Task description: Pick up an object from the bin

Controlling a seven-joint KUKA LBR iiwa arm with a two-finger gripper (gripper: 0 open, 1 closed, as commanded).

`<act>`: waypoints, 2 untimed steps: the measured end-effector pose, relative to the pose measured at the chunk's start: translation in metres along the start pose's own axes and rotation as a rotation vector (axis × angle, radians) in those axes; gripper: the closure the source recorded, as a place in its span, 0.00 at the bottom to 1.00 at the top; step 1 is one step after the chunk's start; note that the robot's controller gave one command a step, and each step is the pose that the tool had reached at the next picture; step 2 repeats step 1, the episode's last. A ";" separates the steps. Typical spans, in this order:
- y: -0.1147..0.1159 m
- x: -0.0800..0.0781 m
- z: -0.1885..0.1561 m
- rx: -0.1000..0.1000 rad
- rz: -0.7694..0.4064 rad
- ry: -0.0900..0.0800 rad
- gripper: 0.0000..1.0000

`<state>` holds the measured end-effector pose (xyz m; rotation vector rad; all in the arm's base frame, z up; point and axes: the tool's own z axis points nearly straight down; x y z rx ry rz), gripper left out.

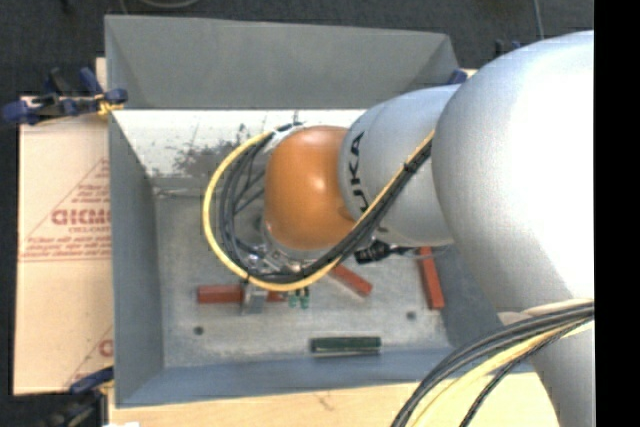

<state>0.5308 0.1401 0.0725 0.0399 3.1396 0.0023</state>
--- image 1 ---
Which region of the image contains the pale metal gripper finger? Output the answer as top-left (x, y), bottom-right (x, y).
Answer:
top-left (240, 282), bottom-right (269, 316)

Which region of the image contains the red-brown flat block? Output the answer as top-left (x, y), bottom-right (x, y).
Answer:
top-left (196, 284), bottom-right (287, 305)
top-left (416, 246), bottom-right (447, 311)
top-left (329, 263), bottom-right (374, 299)

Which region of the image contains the dark green flat block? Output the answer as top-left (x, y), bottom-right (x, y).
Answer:
top-left (309, 336), bottom-right (383, 357)

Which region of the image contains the grey metal bin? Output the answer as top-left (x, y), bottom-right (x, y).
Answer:
top-left (103, 14), bottom-right (504, 409)

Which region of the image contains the brown cardboard board red print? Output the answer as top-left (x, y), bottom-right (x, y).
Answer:
top-left (11, 56), bottom-right (116, 397)

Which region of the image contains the black cylinder on white bracket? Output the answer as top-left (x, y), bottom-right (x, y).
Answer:
top-left (353, 240), bottom-right (417, 266)

